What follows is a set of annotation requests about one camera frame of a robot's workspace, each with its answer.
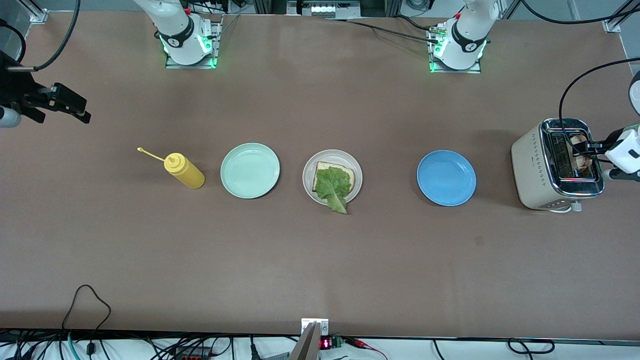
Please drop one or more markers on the aluminium frame strut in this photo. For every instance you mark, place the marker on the aluminium frame strut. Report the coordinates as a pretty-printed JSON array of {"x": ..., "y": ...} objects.
[
  {"x": 612, "y": 25},
  {"x": 37, "y": 15},
  {"x": 575, "y": 9},
  {"x": 510, "y": 9}
]

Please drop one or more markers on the red and black clip leads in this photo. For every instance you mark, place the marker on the red and black clip leads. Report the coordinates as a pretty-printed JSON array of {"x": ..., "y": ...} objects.
[{"x": 362, "y": 344}]

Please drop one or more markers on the yellow mustard squeeze bottle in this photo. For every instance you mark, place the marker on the yellow mustard squeeze bottle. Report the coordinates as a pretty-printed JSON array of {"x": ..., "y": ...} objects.
[{"x": 187, "y": 172}]

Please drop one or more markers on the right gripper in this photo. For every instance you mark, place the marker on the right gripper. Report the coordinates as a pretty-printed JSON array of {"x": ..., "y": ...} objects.
[{"x": 14, "y": 89}]

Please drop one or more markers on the control box with lights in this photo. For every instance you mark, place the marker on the control box with lights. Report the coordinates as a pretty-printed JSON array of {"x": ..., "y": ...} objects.
[{"x": 325, "y": 9}]

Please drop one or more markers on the red digit display module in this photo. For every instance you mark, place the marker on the red digit display module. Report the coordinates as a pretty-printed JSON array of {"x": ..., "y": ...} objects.
[{"x": 326, "y": 344}]

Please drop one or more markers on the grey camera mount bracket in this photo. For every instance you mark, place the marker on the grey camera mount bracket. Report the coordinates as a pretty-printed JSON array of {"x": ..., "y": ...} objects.
[{"x": 312, "y": 345}]

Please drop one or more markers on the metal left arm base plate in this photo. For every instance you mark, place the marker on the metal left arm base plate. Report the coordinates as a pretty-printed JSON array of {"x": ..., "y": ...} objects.
[{"x": 452, "y": 71}]

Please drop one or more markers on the beige plate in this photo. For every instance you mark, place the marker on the beige plate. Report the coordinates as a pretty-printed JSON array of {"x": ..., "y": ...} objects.
[{"x": 307, "y": 177}]

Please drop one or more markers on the beige chrome toaster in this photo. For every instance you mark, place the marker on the beige chrome toaster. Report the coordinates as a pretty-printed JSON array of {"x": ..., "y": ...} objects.
[{"x": 532, "y": 170}]

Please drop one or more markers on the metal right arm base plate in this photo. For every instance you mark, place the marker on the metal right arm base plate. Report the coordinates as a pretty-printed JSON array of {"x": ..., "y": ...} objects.
[{"x": 216, "y": 45}]

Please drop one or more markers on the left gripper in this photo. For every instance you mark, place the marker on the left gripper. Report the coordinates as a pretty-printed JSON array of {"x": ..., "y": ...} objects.
[{"x": 594, "y": 146}]

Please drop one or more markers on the blue plate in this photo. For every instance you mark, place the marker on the blue plate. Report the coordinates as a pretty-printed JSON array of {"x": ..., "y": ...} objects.
[{"x": 446, "y": 177}]

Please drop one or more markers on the bread slice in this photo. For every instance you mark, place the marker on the bread slice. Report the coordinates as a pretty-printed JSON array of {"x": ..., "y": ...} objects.
[
  {"x": 582, "y": 162},
  {"x": 321, "y": 167}
]

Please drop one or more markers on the green lettuce leaf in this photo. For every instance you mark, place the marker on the green lettuce leaf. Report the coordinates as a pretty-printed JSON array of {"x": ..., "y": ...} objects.
[{"x": 334, "y": 187}]

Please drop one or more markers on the mint green plate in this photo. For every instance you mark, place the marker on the mint green plate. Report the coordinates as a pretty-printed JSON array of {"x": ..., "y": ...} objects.
[{"x": 250, "y": 170}]

